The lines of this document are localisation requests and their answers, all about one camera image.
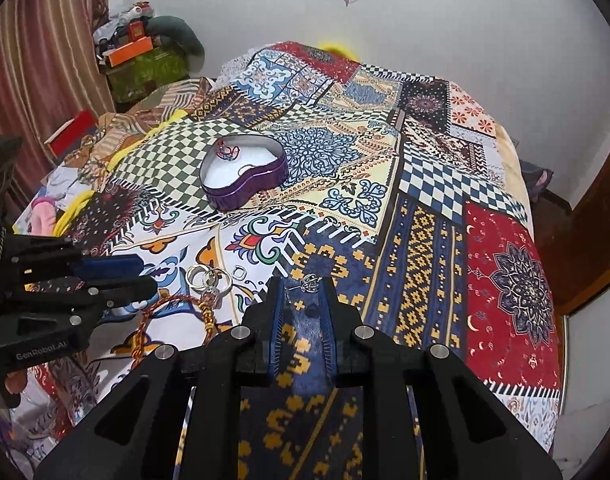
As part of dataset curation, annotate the red and gold braided bracelet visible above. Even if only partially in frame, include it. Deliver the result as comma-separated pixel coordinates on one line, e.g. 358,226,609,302
132,294,221,362

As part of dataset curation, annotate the purple heart-shaped tin box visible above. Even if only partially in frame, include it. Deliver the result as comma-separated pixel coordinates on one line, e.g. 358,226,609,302
200,133,288,212

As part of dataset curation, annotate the orange box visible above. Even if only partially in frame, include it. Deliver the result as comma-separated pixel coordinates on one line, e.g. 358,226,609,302
105,36,154,68

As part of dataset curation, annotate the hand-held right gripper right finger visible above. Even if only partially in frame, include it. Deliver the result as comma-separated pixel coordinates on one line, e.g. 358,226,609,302
317,276,564,480

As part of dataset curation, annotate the striped brown curtain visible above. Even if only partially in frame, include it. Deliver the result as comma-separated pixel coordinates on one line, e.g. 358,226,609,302
0,0,117,206

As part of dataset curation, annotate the patchwork printed blanket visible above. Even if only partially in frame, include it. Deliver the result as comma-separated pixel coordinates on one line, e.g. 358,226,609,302
0,40,564,480

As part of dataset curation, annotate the red book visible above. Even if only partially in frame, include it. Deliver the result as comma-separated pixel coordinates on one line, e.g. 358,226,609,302
44,110,99,162

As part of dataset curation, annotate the wooden door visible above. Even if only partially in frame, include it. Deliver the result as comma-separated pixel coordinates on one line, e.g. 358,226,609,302
534,105,610,317

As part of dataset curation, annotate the gold bead chain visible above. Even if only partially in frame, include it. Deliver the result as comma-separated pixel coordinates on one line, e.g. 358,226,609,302
200,290,219,342

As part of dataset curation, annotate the pink plush toy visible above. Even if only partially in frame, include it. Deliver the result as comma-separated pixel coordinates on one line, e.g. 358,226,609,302
29,194,70,237

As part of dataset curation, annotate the white lace cloth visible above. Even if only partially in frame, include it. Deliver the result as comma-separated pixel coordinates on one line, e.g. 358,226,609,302
216,53,253,83

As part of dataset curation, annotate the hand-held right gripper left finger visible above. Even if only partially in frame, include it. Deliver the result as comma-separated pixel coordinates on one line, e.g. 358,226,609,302
34,276,286,480

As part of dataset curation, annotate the yellow cloth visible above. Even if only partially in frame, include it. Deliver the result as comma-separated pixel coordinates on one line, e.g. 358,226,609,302
54,189,97,237

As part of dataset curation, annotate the green cloth-covered stand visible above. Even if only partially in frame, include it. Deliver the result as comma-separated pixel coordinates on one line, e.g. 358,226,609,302
104,49,190,107

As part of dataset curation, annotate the dark green cushion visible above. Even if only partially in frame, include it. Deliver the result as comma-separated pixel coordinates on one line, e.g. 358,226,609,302
146,15,206,75

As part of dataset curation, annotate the white and red toy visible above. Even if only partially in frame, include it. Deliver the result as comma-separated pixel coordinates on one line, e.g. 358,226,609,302
92,2,157,42

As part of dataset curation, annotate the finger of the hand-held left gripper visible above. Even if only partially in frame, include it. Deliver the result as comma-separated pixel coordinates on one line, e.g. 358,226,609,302
0,276,159,347
2,234,144,295

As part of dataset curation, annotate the red thread bracelet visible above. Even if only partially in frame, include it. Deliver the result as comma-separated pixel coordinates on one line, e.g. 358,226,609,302
214,140,244,162

